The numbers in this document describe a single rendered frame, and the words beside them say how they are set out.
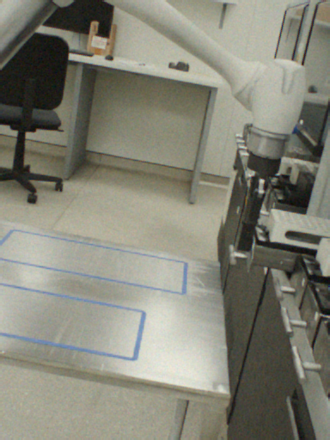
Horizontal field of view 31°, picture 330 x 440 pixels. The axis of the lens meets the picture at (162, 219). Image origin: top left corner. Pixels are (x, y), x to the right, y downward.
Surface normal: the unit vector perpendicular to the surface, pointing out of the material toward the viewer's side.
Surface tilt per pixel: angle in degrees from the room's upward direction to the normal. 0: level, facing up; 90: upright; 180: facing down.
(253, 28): 90
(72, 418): 0
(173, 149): 90
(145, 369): 0
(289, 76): 77
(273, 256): 90
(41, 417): 0
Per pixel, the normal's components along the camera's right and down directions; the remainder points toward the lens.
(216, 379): 0.18, -0.93
